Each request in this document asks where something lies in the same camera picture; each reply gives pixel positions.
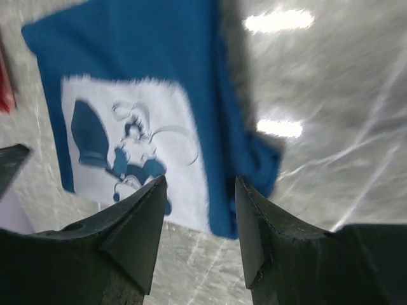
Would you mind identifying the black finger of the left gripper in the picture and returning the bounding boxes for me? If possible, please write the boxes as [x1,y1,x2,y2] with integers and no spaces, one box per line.
[0,144,31,198]

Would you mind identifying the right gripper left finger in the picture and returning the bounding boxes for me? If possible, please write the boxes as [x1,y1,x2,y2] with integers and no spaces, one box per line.
[62,175,168,296]

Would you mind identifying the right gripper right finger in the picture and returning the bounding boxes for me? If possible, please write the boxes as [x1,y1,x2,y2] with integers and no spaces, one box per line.
[235,177,333,289]

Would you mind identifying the blue t shirt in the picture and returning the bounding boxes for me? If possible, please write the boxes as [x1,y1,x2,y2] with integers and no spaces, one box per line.
[22,1,280,239]

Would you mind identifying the folded red t shirt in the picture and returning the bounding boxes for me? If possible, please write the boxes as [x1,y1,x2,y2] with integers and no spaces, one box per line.
[0,41,16,114]

